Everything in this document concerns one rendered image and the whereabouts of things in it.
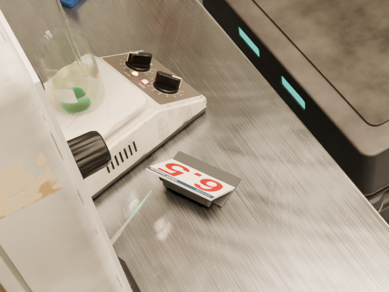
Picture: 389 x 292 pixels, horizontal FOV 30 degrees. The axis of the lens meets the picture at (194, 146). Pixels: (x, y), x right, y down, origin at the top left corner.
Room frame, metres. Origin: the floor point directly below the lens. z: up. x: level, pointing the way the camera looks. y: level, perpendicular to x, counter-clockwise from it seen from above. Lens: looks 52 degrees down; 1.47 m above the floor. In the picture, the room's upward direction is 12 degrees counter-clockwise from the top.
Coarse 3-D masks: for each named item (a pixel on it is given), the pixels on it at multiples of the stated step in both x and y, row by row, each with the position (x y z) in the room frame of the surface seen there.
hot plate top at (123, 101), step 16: (112, 80) 0.61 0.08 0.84; (48, 96) 0.60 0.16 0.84; (112, 96) 0.58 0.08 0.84; (128, 96) 0.58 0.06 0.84; (144, 96) 0.57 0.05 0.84; (96, 112) 0.56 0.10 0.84; (112, 112) 0.56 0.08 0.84; (128, 112) 0.55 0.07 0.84; (64, 128) 0.55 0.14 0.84; (80, 128) 0.54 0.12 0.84; (96, 128) 0.54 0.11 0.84; (112, 128) 0.53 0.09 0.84
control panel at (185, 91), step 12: (108, 60) 0.67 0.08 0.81; (120, 60) 0.67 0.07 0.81; (156, 60) 0.68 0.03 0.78; (120, 72) 0.64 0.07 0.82; (144, 72) 0.65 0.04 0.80; (168, 72) 0.65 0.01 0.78; (144, 84) 0.62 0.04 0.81; (156, 96) 0.59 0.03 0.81; (168, 96) 0.59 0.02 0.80; (180, 96) 0.60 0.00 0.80; (192, 96) 0.60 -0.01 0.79
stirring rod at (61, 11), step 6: (54, 0) 0.59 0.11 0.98; (60, 6) 0.59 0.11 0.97; (60, 12) 0.59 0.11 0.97; (60, 18) 0.60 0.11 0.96; (66, 18) 0.60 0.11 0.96; (66, 24) 0.59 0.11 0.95; (66, 30) 0.59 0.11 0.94; (72, 36) 0.60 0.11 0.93; (72, 42) 0.59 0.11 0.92; (72, 48) 0.59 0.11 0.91; (78, 54) 0.59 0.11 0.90; (78, 60) 0.59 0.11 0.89
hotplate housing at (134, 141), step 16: (128, 80) 0.62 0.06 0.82; (144, 112) 0.56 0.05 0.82; (160, 112) 0.56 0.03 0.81; (176, 112) 0.58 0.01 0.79; (192, 112) 0.59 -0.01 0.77; (128, 128) 0.54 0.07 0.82; (144, 128) 0.55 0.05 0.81; (160, 128) 0.56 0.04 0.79; (176, 128) 0.57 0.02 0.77; (112, 144) 0.53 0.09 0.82; (128, 144) 0.54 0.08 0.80; (144, 144) 0.55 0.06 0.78; (160, 144) 0.56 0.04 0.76; (112, 160) 0.52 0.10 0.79; (128, 160) 0.53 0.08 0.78; (96, 176) 0.51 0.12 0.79; (112, 176) 0.52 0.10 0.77; (96, 192) 0.50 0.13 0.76
